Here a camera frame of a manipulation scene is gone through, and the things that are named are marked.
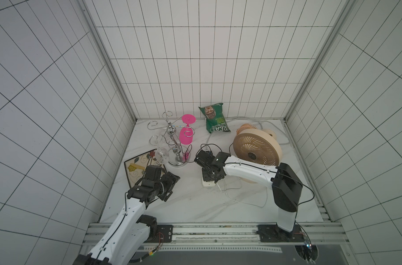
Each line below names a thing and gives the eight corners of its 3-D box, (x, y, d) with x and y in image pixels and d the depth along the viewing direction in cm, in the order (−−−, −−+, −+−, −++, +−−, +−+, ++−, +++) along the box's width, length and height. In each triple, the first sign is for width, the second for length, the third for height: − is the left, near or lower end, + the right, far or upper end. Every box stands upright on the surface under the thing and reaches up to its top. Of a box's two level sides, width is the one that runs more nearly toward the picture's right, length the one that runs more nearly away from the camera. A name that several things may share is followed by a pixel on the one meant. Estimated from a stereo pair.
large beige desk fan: (229, 179, 91) (239, 147, 66) (230, 161, 99) (239, 126, 74) (263, 184, 90) (286, 153, 65) (261, 165, 97) (281, 130, 72)
